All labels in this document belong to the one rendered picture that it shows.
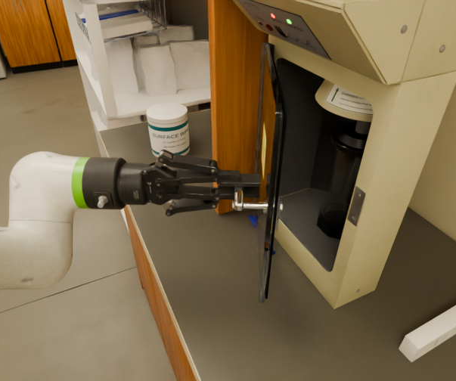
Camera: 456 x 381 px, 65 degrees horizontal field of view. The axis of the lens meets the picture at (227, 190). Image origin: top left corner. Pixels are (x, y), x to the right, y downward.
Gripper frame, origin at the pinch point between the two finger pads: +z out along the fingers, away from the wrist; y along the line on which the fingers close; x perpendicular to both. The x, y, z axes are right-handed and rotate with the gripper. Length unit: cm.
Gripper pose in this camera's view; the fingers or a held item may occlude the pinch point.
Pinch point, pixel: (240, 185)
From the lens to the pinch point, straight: 63.0
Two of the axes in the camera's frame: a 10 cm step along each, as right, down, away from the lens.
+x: 0.3, -6.0, 8.0
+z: 10.0, 0.2, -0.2
